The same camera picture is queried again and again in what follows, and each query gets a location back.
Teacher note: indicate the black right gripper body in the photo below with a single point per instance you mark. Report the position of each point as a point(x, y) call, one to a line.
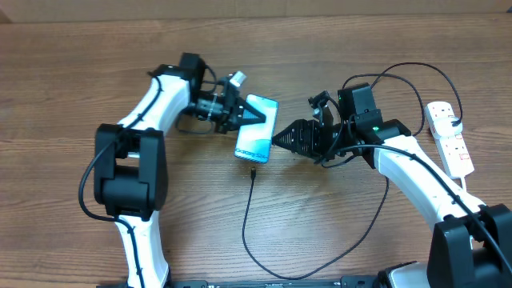
point(327, 151)

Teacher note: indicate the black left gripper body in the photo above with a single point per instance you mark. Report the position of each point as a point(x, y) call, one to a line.
point(229, 95)

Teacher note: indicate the blue Samsung Galaxy smartphone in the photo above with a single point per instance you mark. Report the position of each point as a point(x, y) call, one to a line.
point(254, 140)

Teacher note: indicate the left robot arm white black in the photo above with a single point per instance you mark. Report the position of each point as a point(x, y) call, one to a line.
point(130, 166)

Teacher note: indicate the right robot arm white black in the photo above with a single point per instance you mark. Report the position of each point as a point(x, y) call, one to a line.
point(471, 241)

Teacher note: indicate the white charger plug adapter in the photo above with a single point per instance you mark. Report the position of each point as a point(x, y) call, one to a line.
point(446, 127)

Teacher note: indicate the white power strip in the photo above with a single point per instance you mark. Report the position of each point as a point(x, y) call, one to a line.
point(452, 150)

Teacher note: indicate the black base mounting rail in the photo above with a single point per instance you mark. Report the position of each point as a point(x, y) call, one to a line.
point(276, 283)

